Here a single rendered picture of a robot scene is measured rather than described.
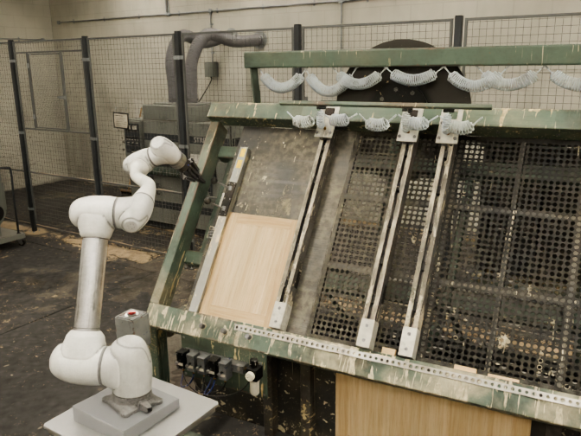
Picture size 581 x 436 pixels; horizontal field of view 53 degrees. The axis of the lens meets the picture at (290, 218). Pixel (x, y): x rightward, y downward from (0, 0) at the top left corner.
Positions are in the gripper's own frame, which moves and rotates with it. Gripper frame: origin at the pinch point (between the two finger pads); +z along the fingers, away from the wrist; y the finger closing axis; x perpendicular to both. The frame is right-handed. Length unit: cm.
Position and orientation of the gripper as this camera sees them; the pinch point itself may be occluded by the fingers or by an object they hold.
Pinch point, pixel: (200, 179)
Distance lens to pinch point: 322.6
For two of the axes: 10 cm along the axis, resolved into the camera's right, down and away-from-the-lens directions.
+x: 8.9, 1.0, -4.5
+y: -2.6, 9.2, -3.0
